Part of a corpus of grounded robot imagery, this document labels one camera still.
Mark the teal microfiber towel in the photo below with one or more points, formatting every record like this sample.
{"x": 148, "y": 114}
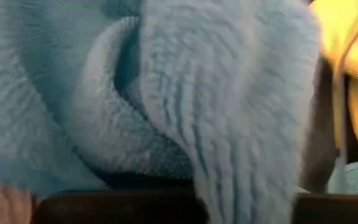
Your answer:
{"x": 197, "y": 93}

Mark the yellow microfiber towel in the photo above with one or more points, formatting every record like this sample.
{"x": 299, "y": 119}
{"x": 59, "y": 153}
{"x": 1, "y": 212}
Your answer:
{"x": 331, "y": 28}

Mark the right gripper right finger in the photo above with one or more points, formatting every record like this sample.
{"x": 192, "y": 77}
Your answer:
{"x": 337, "y": 210}

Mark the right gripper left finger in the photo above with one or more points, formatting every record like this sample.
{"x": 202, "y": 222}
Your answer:
{"x": 120, "y": 208}

